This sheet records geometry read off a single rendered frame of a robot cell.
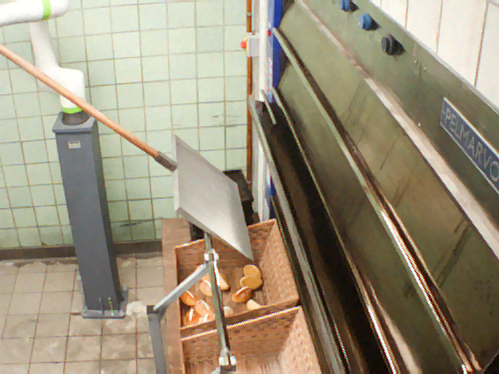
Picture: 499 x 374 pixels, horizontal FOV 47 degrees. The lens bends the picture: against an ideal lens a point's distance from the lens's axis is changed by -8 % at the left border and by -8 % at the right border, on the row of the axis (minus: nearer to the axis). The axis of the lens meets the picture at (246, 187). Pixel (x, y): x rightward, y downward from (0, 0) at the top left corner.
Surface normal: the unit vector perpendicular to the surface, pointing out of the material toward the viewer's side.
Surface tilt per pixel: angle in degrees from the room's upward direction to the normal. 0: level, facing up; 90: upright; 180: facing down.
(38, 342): 0
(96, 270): 90
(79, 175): 90
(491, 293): 70
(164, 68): 90
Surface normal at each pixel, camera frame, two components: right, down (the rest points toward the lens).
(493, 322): -0.93, -0.22
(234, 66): 0.14, 0.52
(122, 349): 0.00, -0.85
